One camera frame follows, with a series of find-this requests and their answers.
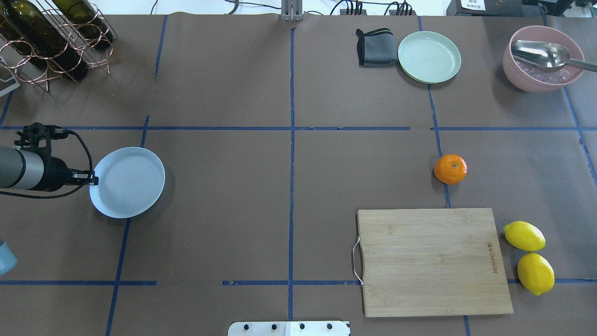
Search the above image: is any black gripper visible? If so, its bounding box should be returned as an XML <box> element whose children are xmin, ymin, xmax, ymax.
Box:
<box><xmin>42</xmin><ymin>156</ymin><xmax>99</xmax><ymax>192</ymax></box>

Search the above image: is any light blue plate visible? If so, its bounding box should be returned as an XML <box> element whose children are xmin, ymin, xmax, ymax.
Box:
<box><xmin>89</xmin><ymin>147</ymin><xmax>166</xmax><ymax>218</ymax></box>

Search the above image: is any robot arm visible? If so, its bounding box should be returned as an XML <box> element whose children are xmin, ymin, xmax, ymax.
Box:
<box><xmin>0</xmin><ymin>147</ymin><xmax>98</xmax><ymax>193</ymax></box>

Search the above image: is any light green plate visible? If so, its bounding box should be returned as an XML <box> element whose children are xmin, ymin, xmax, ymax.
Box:
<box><xmin>397</xmin><ymin>31</ymin><xmax>461</xmax><ymax>84</ymax></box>

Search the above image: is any green wine bottle back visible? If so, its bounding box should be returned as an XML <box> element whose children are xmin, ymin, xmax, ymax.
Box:
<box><xmin>53</xmin><ymin>0</ymin><xmax>113</xmax><ymax>50</ymax></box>

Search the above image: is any green wine bottle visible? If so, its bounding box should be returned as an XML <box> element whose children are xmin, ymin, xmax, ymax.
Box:
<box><xmin>0</xmin><ymin>15</ymin><xmax>30</xmax><ymax>56</ymax></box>
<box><xmin>1</xmin><ymin>0</ymin><xmax>88</xmax><ymax>81</ymax></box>
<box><xmin>53</xmin><ymin>0</ymin><xmax>113</xmax><ymax>50</ymax></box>

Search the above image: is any green wine bottle middle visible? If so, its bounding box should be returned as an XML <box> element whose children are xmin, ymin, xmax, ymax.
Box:
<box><xmin>1</xmin><ymin>0</ymin><xmax>88</xmax><ymax>81</ymax></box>

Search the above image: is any green wine bottle front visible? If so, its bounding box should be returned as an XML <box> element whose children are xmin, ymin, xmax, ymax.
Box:
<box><xmin>0</xmin><ymin>15</ymin><xmax>30</xmax><ymax>56</ymax></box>

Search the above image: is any dark grey folded cloth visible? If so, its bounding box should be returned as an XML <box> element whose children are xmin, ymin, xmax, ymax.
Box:
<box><xmin>355</xmin><ymin>28</ymin><xmax>399</xmax><ymax>68</ymax></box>

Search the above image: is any wooden cutting board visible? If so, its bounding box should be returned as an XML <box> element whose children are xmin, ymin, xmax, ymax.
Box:
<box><xmin>356</xmin><ymin>208</ymin><xmax>514</xmax><ymax>318</ymax></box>

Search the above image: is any orange fruit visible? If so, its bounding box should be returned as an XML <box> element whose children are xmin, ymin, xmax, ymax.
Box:
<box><xmin>433</xmin><ymin>154</ymin><xmax>468</xmax><ymax>185</ymax></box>

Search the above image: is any yellow lemon near board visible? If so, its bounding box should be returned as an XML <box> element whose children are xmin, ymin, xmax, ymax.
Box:
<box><xmin>504</xmin><ymin>221</ymin><xmax>546</xmax><ymax>252</ymax></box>

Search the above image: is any pink bowl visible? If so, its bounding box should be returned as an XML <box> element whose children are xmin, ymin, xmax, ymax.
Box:
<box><xmin>502</xmin><ymin>25</ymin><xmax>584</xmax><ymax>93</ymax></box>

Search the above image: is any metal scoop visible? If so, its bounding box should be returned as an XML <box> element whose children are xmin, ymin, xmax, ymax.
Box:
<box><xmin>510</xmin><ymin>40</ymin><xmax>597</xmax><ymax>72</ymax></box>

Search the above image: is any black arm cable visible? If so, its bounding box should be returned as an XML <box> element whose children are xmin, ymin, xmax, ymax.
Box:
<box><xmin>0</xmin><ymin>131</ymin><xmax>95</xmax><ymax>200</ymax></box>

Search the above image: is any copper wire bottle rack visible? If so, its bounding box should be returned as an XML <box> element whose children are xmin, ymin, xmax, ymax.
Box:
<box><xmin>1</xmin><ymin>0</ymin><xmax>122</xmax><ymax>92</ymax></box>

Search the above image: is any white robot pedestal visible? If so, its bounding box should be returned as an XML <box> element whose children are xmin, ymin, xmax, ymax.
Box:
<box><xmin>227</xmin><ymin>321</ymin><xmax>351</xmax><ymax>336</ymax></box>

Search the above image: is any aluminium frame post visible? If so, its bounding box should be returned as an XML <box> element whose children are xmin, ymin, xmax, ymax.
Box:
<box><xmin>281</xmin><ymin>0</ymin><xmax>305</xmax><ymax>21</ymax></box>

